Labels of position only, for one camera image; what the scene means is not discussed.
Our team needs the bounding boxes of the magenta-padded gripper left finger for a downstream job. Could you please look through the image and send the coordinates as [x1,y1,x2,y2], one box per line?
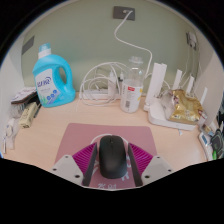
[50,141,99,187]

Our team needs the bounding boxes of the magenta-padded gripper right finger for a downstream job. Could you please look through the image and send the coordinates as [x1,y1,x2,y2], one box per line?
[127,142,175,188]

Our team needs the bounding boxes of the black computer mouse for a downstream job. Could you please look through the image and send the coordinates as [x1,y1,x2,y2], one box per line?
[98,134,128,180]

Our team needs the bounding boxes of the pink printed mouse pad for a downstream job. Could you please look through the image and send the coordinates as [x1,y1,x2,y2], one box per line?
[54,122,158,191]

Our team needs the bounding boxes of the white router with antennas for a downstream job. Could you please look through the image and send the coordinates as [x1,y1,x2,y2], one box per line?
[143,62,209,132]

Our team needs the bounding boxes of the white remote control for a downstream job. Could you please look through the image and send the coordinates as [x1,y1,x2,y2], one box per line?
[198,131,214,161]

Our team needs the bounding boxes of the clear bottle with white label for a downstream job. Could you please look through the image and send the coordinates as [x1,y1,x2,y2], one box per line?
[120,55,145,114]

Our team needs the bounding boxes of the gold foil bag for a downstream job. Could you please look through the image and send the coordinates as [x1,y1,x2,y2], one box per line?
[161,88,205,126]

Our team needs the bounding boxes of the pale yellow small box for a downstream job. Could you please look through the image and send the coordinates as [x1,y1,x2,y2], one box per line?
[18,101,38,130]

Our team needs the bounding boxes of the clear plastic bags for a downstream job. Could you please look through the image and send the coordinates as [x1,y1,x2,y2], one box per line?
[2,118,19,154]

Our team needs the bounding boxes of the blue detergent bottle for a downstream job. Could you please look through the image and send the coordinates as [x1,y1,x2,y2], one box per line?
[32,42,77,108]

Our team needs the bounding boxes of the stack of books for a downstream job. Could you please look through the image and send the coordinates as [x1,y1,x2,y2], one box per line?
[10,86,38,105]

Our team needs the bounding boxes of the white power strip with cables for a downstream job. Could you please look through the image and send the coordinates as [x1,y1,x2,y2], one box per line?
[75,61,129,111]

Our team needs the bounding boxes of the thin white charger cables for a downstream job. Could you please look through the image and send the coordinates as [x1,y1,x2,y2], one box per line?
[184,43,202,84]

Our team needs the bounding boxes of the thick white wall cable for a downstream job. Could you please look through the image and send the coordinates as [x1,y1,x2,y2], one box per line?
[113,9,154,81]

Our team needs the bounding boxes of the dark grey wall plate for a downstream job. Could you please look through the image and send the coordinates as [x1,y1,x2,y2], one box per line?
[21,35,36,56]

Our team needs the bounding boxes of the white wall charger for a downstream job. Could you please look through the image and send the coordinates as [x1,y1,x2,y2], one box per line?
[186,30,198,51]

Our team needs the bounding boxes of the grey square wall socket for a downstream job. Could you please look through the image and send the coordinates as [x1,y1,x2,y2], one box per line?
[112,5,136,22]

